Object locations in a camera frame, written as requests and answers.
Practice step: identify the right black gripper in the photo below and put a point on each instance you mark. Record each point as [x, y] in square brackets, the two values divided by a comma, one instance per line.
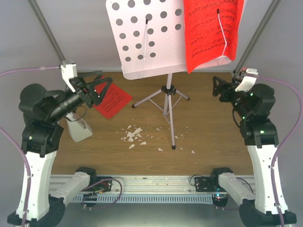
[227, 87]

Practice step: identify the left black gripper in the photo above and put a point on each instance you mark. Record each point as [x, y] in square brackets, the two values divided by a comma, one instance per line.
[95, 96]

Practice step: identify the red sheet music paper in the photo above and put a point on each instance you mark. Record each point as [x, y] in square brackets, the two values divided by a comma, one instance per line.
[114, 101]

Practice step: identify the white metronome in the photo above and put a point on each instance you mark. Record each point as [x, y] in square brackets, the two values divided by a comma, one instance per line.
[78, 128]

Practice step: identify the white tripod music stand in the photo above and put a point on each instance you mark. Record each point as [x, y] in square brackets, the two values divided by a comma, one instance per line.
[150, 39]

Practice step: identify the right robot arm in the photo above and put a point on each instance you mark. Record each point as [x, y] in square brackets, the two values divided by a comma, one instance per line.
[253, 102]

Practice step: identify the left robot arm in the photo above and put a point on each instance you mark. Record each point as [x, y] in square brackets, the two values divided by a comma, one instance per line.
[42, 111]

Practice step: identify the white debris pile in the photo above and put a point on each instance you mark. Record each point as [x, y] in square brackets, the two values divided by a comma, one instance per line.
[133, 136]

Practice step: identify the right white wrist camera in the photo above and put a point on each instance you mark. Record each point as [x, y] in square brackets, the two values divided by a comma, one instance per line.
[247, 77]

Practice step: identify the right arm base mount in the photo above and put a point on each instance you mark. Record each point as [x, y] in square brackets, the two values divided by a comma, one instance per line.
[202, 184]

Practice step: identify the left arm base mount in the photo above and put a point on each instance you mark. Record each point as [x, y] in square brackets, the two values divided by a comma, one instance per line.
[104, 185]

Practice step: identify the slotted cable duct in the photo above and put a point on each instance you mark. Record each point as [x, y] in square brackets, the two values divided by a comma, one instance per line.
[152, 198]

